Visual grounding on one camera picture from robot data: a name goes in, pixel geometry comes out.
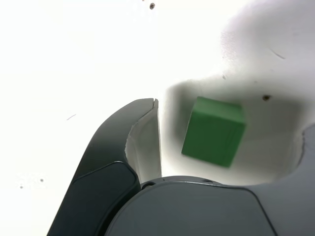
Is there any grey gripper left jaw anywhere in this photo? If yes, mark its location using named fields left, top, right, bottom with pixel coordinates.
left=48, top=97, right=163, bottom=236

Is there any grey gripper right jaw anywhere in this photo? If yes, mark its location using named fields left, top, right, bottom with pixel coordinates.
left=105, top=122, right=315, bottom=236

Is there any green cube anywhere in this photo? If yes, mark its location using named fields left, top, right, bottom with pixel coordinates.
left=181, top=96, right=247, bottom=169

